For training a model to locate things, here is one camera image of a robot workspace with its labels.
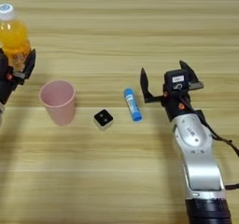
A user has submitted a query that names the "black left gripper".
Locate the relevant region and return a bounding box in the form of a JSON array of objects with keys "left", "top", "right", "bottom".
[{"left": 0, "top": 49, "right": 36, "bottom": 105}]

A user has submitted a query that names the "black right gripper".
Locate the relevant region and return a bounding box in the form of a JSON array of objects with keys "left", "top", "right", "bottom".
[{"left": 139, "top": 60, "right": 204, "bottom": 123}]

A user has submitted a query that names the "orange juice bottle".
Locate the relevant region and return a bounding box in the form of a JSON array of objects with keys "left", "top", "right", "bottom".
[{"left": 0, "top": 3, "right": 33, "bottom": 73}]

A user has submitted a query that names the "small black white cube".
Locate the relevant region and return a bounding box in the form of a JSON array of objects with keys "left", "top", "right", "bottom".
[{"left": 92, "top": 108, "right": 115, "bottom": 132}]

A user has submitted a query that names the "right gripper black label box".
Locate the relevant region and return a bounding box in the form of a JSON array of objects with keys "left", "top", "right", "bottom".
[{"left": 163, "top": 68, "right": 190, "bottom": 93}]

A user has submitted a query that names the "blue glue stick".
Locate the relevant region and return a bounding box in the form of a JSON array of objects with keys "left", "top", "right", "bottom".
[{"left": 123, "top": 88, "right": 144, "bottom": 123}]

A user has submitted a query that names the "pink plastic cup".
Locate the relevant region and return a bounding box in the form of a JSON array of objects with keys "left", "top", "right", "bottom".
[{"left": 38, "top": 79, "right": 77, "bottom": 127}]

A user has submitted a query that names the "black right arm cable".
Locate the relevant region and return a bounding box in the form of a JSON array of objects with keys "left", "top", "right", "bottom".
[{"left": 178, "top": 95, "right": 239, "bottom": 191}]

